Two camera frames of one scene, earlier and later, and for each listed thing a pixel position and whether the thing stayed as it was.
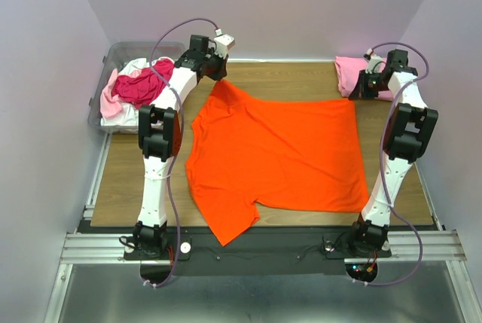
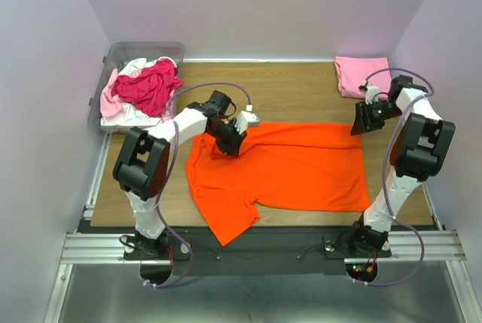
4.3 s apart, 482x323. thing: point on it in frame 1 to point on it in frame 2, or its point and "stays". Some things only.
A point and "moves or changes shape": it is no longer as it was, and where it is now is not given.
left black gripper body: (214, 65) to (226, 135)
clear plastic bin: (117, 53) stays
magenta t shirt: (145, 84) stays
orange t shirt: (299, 155) moves or changes shape
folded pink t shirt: (349, 69) stays
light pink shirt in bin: (110, 105) stays
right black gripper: (360, 91) to (362, 121)
